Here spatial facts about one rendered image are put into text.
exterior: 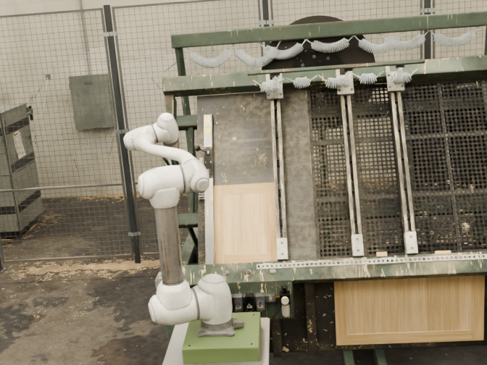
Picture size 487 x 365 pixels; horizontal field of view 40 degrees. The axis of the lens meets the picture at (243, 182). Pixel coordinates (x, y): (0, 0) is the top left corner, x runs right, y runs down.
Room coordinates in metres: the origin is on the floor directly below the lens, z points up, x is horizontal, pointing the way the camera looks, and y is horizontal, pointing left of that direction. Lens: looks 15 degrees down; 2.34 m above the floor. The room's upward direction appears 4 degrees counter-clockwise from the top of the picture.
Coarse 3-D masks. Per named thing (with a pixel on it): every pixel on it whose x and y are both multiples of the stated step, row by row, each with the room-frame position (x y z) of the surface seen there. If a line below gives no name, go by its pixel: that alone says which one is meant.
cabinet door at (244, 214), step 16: (224, 192) 3.90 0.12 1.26; (240, 192) 3.89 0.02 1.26; (256, 192) 3.87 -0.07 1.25; (272, 192) 3.86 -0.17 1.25; (224, 208) 3.85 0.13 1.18; (240, 208) 3.84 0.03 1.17; (256, 208) 3.83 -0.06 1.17; (272, 208) 3.81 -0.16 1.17; (224, 224) 3.79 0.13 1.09; (240, 224) 3.78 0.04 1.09; (256, 224) 3.77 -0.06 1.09; (272, 224) 3.76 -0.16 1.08; (224, 240) 3.74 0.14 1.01; (240, 240) 3.73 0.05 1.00; (256, 240) 3.72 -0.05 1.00; (272, 240) 3.71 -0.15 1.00; (224, 256) 3.69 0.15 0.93; (240, 256) 3.68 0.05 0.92; (256, 256) 3.67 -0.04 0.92; (272, 256) 3.66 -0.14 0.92
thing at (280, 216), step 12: (276, 84) 4.01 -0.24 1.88; (276, 96) 4.09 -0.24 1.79; (276, 108) 4.10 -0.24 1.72; (276, 120) 4.09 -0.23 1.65; (276, 132) 4.02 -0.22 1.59; (276, 144) 4.00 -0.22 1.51; (276, 156) 3.93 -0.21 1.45; (276, 168) 3.89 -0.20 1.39; (276, 180) 3.85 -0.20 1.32; (276, 192) 3.81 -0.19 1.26; (276, 204) 3.77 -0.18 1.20; (276, 216) 3.73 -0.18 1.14; (276, 228) 3.69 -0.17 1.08
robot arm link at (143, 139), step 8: (136, 128) 3.44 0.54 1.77; (144, 128) 3.42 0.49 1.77; (152, 128) 3.43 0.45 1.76; (128, 136) 3.39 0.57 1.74; (136, 136) 3.37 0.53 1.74; (144, 136) 3.36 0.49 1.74; (152, 136) 3.40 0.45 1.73; (128, 144) 3.38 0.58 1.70; (136, 144) 3.36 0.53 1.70; (144, 144) 3.32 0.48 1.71; (152, 144) 3.30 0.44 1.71; (152, 152) 3.26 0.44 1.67; (160, 152) 3.23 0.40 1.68; (168, 152) 3.20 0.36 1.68; (176, 152) 3.17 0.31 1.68; (184, 152) 3.15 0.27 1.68; (176, 160) 3.18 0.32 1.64; (184, 160) 3.06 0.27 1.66
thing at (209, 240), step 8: (208, 136) 4.08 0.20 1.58; (208, 144) 4.05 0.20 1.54; (208, 192) 3.89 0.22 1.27; (208, 200) 3.86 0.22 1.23; (208, 208) 3.83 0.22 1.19; (208, 216) 3.81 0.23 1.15; (208, 224) 3.78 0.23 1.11; (208, 232) 3.75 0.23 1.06; (208, 240) 3.73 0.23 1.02; (208, 248) 3.70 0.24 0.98; (208, 256) 3.68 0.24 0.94
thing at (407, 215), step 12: (396, 72) 3.96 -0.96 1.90; (396, 84) 4.05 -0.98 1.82; (396, 96) 4.05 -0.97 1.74; (396, 108) 4.04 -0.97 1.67; (396, 120) 3.96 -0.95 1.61; (396, 132) 3.92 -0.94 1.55; (396, 144) 3.88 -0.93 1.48; (396, 156) 3.86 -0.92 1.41; (396, 168) 3.87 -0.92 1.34; (408, 168) 3.80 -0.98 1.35; (408, 180) 3.76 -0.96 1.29; (408, 192) 3.72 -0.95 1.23; (408, 204) 3.70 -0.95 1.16; (408, 216) 3.65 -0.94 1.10; (408, 228) 3.61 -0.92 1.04; (408, 240) 3.57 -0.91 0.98; (408, 252) 3.54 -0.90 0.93
